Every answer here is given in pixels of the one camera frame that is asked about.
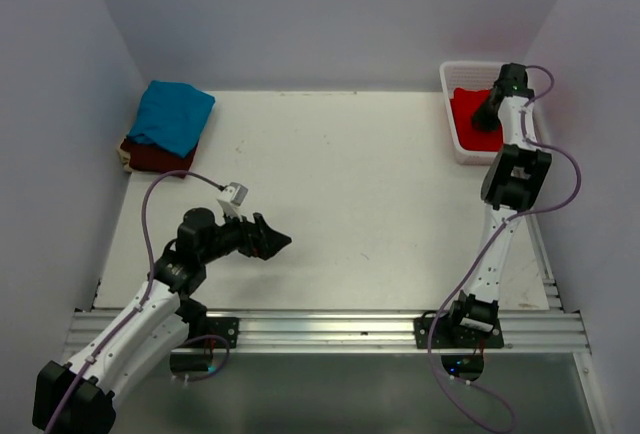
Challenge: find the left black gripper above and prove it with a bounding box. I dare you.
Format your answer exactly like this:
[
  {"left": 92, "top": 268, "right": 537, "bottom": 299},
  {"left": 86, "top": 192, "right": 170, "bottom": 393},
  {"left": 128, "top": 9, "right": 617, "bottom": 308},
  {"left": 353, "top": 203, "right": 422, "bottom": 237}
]
[{"left": 199, "top": 203, "right": 290, "bottom": 265}]

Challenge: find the red t shirt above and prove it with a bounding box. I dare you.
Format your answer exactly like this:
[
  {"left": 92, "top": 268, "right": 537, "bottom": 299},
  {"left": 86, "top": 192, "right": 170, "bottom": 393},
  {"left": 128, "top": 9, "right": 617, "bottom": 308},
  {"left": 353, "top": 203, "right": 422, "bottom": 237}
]
[{"left": 450, "top": 88, "right": 503, "bottom": 152}]

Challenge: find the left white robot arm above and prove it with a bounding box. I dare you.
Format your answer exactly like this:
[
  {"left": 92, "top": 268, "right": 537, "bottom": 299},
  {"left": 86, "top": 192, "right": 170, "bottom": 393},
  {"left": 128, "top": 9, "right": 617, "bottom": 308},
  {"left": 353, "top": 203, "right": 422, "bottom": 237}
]
[{"left": 32, "top": 208, "right": 292, "bottom": 433}]

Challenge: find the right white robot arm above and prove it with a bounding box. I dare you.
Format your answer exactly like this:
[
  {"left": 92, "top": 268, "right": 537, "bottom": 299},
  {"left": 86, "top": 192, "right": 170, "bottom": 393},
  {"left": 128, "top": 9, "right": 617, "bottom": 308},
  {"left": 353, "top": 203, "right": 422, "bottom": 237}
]
[{"left": 444, "top": 63, "right": 552, "bottom": 348}]

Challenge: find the white plastic basket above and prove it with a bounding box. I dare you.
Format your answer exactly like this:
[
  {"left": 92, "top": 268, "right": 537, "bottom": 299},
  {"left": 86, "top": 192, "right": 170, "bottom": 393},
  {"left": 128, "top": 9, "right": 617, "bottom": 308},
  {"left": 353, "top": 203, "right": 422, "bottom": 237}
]
[{"left": 439, "top": 61, "right": 533, "bottom": 165}]

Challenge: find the folded maroon t shirt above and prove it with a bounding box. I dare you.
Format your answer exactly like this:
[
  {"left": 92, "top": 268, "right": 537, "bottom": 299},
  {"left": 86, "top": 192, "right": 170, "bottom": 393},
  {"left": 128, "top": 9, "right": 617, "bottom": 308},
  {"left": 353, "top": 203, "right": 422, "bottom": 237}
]
[{"left": 128, "top": 139, "right": 198, "bottom": 174}]

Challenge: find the folded blue t shirt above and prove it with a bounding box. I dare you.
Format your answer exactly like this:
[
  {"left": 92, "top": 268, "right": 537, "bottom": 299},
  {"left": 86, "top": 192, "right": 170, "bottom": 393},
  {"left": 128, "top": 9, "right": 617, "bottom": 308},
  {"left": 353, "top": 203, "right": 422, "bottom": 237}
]
[{"left": 126, "top": 80, "right": 216, "bottom": 158}]

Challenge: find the folded beige t shirt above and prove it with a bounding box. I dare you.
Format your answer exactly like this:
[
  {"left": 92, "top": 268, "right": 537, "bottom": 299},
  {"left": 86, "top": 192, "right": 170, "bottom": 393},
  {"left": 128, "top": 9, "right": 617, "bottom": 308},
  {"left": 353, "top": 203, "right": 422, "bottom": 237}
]
[{"left": 117, "top": 138, "right": 133, "bottom": 173}]

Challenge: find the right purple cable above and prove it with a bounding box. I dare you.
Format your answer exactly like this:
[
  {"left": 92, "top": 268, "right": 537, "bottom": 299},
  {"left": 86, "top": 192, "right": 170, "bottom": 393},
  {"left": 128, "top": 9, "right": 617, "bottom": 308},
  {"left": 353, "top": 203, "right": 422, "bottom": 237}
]
[{"left": 427, "top": 64, "right": 583, "bottom": 434}]

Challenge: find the purple cable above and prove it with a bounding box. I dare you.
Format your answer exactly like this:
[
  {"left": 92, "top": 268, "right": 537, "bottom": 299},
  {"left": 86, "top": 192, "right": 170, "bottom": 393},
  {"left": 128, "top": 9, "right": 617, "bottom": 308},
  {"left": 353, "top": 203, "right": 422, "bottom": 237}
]
[
  {"left": 427, "top": 64, "right": 583, "bottom": 434},
  {"left": 41, "top": 170, "right": 227, "bottom": 434}
]

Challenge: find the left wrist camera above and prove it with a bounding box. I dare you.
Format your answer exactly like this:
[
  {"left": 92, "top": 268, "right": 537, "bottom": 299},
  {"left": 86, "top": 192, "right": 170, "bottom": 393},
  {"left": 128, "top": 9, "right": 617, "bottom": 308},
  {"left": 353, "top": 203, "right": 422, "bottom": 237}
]
[{"left": 217, "top": 182, "right": 248, "bottom": 219}]

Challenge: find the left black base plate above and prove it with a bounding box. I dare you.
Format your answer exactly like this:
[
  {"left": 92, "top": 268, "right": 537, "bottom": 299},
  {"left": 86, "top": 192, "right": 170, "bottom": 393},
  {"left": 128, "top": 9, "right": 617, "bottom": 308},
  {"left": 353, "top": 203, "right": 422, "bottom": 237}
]
[{"left": 188, "top": 316, "right": 240, "bottom": 349}]

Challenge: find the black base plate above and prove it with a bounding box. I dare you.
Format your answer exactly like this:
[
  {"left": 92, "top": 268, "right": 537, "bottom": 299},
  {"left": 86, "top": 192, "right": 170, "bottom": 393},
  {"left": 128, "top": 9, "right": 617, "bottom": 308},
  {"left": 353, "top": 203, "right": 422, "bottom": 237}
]
[
  {"left": 413, "top": 316, "right": 505, "bottom": 350},
  {"left": 188, "top": 316, "right": 240, "bottom": 349}
]

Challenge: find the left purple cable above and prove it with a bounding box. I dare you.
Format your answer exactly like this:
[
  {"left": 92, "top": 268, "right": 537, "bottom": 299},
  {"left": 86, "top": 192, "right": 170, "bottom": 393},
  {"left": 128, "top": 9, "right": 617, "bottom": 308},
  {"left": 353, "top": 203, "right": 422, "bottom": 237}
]
[{"left": 41, "top": 170, "right": 227, "bottom": 434}]

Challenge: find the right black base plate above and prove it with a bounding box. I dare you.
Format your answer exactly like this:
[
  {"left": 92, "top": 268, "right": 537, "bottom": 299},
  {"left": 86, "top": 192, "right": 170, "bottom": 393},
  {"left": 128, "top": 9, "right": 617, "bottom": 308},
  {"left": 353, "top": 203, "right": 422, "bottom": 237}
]
[{"left": 413, "top": 316, "right": 505, "bottom": 350}]

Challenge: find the aluminium rail frame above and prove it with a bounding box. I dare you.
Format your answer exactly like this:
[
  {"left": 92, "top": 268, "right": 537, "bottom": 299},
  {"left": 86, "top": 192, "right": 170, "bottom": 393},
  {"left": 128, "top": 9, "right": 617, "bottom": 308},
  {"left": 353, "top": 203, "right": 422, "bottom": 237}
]
[{"left": 60, "top": 213, "right": 593, "bottom": 370}]

